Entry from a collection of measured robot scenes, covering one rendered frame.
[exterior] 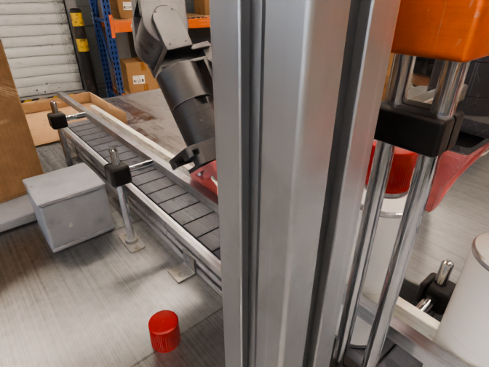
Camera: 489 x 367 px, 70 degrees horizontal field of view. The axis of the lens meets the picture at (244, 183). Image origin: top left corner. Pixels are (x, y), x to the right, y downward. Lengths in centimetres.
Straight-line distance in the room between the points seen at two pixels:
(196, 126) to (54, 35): 406
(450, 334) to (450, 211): 35
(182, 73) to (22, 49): 403
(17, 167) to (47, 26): 376
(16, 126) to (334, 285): 64
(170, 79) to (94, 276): 30
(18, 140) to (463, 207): 76
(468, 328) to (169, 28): 42
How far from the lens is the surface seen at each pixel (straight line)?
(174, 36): 47
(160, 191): 62
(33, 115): 131
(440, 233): 58
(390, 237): 30
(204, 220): 53
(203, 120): 44
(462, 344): 31
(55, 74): 452
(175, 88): 46
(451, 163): 31
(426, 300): 42
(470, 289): 28
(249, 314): 20
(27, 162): 75
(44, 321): 52
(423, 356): 31
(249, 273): 17
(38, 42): 446
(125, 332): 47
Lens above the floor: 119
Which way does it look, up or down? 30 degrees down
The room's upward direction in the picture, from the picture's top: straight up
